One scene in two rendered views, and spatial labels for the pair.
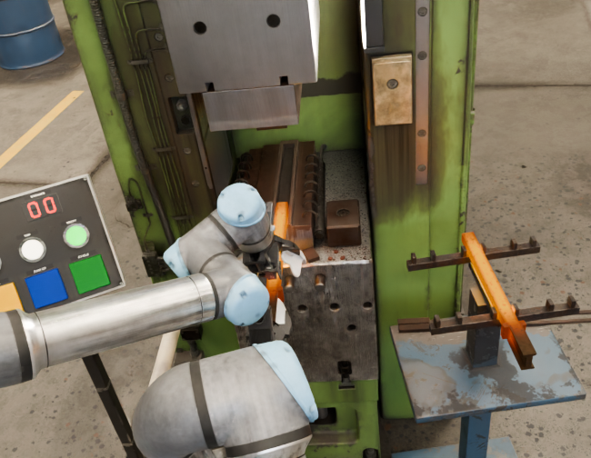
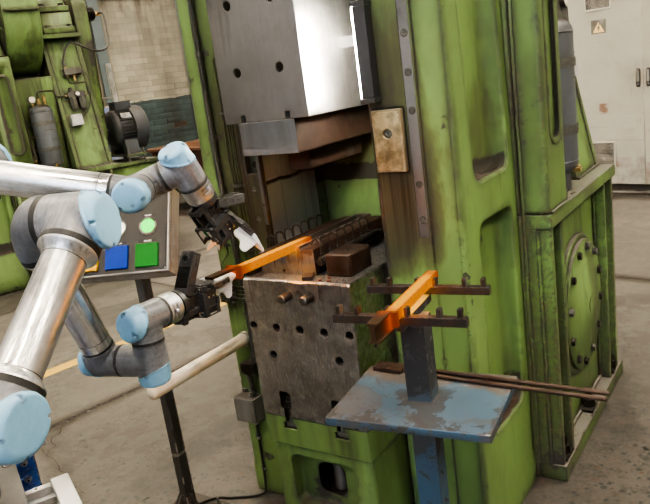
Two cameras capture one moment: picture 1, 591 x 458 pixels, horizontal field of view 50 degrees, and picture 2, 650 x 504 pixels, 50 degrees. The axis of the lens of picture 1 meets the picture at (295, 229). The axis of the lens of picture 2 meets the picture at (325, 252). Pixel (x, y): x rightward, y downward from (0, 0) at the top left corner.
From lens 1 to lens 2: 1.16 m
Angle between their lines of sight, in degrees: 34
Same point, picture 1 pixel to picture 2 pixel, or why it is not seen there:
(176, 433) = (16, 221)
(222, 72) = (250, 107)
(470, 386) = (391, 410)
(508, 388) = (422, 417)
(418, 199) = (423, 253)
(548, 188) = not seen: outside the picture
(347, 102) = not seen: hidden behind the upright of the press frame
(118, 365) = (233, 432)
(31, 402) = (157, 438)
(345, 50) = not seen: hidden behind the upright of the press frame
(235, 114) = (259, 142)
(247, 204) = (173, 150)
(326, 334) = (320, 365)
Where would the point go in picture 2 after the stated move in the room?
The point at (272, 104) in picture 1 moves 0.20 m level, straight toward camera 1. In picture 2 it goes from (281, 134) to (243, 145)
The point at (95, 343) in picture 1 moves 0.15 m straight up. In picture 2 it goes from (21, 183) to (4, 112)
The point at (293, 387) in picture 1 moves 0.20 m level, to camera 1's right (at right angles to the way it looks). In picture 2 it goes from (82, 205) to (165, 200)
